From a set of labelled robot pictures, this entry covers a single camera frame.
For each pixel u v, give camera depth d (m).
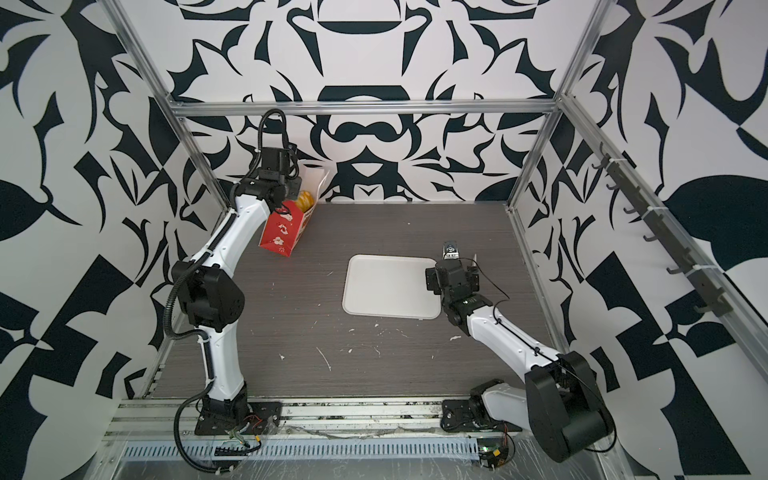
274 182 0.70
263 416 0.75
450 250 0.75
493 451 0.71
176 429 0.68
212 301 0.53
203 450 0.70
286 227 0.94
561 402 0.41
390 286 0.98
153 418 0.76
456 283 0.66
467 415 0.74
